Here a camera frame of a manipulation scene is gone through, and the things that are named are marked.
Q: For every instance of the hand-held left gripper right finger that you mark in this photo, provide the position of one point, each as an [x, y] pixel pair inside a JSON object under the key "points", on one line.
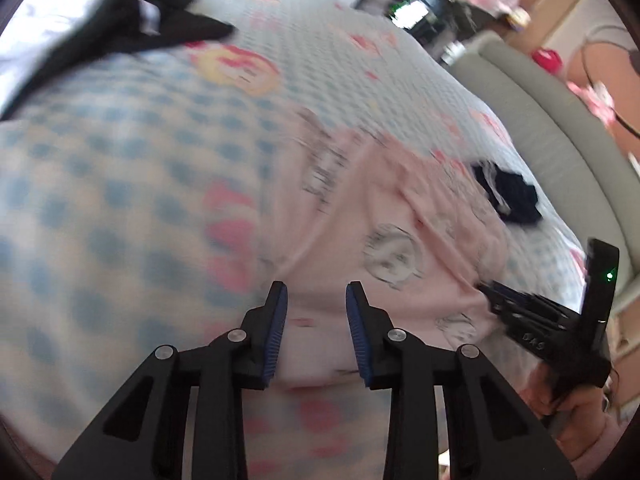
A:
{"points": [[357, 340]]}

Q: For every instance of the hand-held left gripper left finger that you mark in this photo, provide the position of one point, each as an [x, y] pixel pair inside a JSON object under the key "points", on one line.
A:
{"points": [[272, 340]]}

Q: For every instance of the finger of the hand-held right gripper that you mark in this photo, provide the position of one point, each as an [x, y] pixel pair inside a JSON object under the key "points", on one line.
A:
{"points": [[525, 332], [535, 302]]}

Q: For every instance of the pink printed pants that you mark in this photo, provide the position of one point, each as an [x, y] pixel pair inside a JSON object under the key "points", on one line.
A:
{"points": [[340, 240]]}

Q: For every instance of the person's right forearm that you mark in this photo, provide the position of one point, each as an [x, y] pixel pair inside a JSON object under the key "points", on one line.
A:
{"points": [[600, 435]]}

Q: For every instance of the person's right hand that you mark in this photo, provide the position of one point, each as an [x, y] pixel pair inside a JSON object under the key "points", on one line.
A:
{"points": [[580, 402]]}

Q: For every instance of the dark navy cloth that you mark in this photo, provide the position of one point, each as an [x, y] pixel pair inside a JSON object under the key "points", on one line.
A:
{"points": [[510, 195]]}

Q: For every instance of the pink floral object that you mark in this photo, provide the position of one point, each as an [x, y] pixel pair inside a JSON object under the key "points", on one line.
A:
{"points": [[597, 102]]}

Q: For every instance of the blue checkered blanket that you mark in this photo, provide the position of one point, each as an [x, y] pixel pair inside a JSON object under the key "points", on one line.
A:
{"points": [[125, 185]]}

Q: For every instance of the red round object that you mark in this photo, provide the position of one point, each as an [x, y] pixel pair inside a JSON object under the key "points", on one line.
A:
{"points": [[547, 59]]}

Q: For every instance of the lit screen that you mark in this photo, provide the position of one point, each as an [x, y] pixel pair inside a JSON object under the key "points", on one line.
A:
{"points": [[412, 10]]}

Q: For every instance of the black garment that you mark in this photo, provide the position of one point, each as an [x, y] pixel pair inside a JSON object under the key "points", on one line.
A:
{"points": [[165, 27]]}

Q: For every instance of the white garment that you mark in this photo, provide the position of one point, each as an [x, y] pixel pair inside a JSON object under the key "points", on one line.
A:
{"points": [[45, 15]]}

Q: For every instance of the grey padded bed frame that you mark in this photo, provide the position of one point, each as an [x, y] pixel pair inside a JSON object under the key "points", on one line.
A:
{"points": [[540, 120]]}

